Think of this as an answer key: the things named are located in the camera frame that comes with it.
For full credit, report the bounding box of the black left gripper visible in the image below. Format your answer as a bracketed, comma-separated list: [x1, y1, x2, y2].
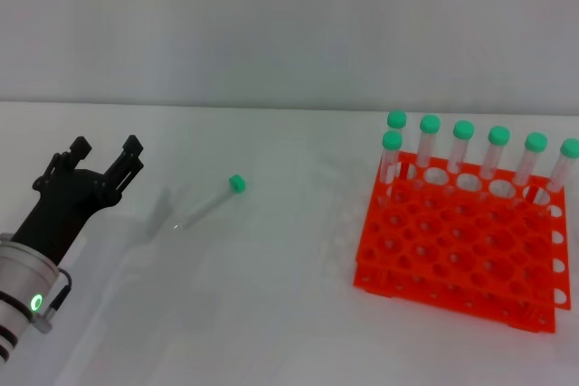
[11, 135, 145, 266]

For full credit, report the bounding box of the clear test tube green cap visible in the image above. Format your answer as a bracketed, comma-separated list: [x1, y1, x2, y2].
[443, 120, 476, 196]
[386, 109, 408, 179]
[412, 114, 442, 192]
[509, 132, 549, 209]
[536, 137, 579, 214]
[378, 130, 404, 210]
[173, 174, 248, 231]
[475, 126, 511, 204]

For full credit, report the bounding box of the orange test tube rack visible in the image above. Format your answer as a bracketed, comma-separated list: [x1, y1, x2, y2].
[352, 150, 573, 335]

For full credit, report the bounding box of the black wrist cable silver plug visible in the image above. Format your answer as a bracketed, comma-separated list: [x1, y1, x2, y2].
[33, 269, 73, 335]

